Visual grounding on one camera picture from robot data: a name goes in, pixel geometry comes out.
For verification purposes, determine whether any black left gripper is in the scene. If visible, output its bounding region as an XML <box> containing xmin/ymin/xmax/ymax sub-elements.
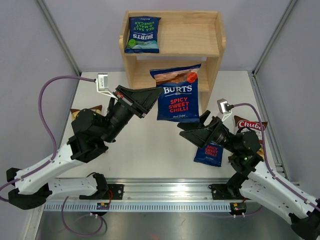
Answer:
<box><xmin>99</xmin><ymin>85</ymin><xmax>164</xmax><ymax>144</ymax></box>

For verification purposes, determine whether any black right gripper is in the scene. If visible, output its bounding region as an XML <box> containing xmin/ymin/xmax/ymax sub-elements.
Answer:
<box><xmin>178</xmin><ymin>110</ymin><xmax>239</xmax><ymax>154</ymax></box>

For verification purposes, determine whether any blue Burts spicy chilli bag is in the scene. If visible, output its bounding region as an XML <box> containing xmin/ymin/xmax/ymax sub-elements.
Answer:
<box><xmin>149</xmin><ymin>64</ymin><xmax>202</xmax><ymax>123</ymax></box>

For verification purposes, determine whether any blue Burts sea salt bag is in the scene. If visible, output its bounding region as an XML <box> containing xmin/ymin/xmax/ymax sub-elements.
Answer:
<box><xmin>124</xmin><ymin>16</ymin><xmax>162</xmax><ymax>54</ymax></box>

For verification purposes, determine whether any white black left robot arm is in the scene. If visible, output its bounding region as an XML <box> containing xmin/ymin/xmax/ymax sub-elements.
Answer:
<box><xmin>6</xmin><ymin>85</ymin><xmax>164</xmax><ymax>210</ymax></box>

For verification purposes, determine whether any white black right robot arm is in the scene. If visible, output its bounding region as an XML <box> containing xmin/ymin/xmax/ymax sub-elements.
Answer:
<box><xmin>177</xmin><ymin>110</ymin><xmax>320</xmax><ymax>240</ymax></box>

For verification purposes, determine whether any brown Chuba cassava chips bag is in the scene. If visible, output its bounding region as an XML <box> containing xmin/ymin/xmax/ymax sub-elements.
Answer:
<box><xmin>70</xmin><ymin>104</ymin><xmax>103</xmax><ymax>122</ymax></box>

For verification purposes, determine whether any wooden two-tier shelf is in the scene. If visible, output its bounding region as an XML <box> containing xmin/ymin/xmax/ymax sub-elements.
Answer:
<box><xmin>119</xmin><ymin>10</ymin><xmax>227</xmax><ymax>112</ymax></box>

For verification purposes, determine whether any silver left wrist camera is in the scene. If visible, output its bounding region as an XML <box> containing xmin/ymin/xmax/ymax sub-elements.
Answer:
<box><xmin>95</xmin><ymin>73</ymin><xmax>114</xmax><ymax>98</ymax></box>

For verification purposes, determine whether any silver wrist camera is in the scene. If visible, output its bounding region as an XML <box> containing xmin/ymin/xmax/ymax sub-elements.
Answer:
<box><xmin>95</xmin><ymin>73</ymin><xmax>114</xmax><ymax>98</ymax></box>
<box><xmin>217</xmin><ymin>98</ymin><xmax>234</xmax><ymax>122</ymax></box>

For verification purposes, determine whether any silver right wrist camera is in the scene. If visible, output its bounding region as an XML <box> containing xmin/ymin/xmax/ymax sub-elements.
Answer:
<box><xmin>217</xmin><ymin>98</ymin><xmax>234</xmax><ymax>122</ymax></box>

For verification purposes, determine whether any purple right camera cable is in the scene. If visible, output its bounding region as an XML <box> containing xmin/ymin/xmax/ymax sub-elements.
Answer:
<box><xmin>231</xmin><ymin>102</ymin><xmax>320</xmax><ymax>211</ymax></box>

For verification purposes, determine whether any purple camera cable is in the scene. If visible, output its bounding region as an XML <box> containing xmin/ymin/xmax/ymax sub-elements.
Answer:
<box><xmin>231</xmin><ymin>102</ymin><xmax>320</xmax><ymax>211</ymax></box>
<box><xmin>0</xmin><ymin>75</ymin><xmax>97</xmax><ymax>202</ymax></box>

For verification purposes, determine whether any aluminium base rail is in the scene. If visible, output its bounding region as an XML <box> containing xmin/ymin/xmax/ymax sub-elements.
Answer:
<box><xmin>43</xmin><ymin>178</ymin><xmax>243</xmax><ymax>214</ymax></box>

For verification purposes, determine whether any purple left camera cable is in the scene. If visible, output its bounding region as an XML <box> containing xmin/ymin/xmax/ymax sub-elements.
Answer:
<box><xmin>0</xmin><ymin>75</ymin><xmax>97</xmax><ymax>202</ymax></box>

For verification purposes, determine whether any grey aluminium frame post left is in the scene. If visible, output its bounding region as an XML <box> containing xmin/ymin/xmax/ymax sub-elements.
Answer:
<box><xmin>35</xmin><ymin>0</ymin><xmax>82</xmax><ymax>76</ymax></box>

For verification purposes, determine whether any grey aluminium frame post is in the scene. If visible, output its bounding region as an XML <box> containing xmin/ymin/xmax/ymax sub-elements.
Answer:
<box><xmin>251</xmin><ymin>0</ymin><xmax>300</xmax><ymax>77</ymax></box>
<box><xmin>35</xmin><ymin>0</ymin><xmax>82</xmax><ymax>76</ymax></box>

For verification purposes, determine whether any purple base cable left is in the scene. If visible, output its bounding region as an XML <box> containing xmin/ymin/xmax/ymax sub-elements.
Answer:
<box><xmin>61</xmin><ymin>196</ymin><xmax>108</xmax><ymax>236</ymax></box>

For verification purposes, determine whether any grey aluminium frame post right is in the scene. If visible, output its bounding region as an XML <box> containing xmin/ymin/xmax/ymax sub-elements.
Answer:
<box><xmin>251</xmin><ymin>0</ymin><xmax>300</xmax><ymax>77</ymax></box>

